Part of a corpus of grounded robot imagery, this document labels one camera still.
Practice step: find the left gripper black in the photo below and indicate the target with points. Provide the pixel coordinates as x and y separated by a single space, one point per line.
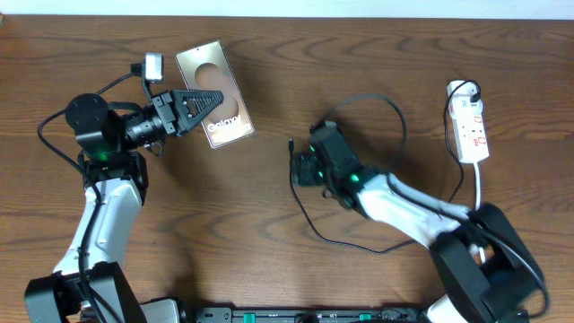
179 121

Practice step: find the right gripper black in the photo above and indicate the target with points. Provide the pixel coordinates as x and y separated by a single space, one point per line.
303 172

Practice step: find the white power strip red switches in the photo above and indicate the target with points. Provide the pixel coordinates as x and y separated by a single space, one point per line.
467 120

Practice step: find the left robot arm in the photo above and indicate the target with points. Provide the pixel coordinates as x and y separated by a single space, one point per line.
89 280

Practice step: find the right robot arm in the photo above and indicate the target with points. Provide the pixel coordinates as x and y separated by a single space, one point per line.
484 266

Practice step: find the black USB plug adapter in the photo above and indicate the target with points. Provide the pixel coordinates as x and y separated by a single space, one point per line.
475 97

